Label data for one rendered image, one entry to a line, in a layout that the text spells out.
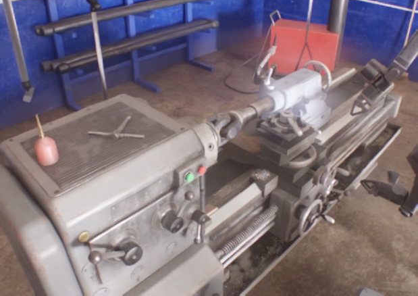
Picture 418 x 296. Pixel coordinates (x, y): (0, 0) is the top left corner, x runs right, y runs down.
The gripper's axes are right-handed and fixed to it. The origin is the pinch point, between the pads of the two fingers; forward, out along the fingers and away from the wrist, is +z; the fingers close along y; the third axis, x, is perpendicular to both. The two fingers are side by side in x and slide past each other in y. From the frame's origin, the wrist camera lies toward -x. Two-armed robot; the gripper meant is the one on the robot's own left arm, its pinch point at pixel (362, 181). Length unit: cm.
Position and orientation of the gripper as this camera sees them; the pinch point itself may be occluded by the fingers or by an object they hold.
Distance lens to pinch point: 179.4
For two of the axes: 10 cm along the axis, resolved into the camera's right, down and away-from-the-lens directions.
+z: -7.1, -3.8, 5.9
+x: -3.3, 9.2, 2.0
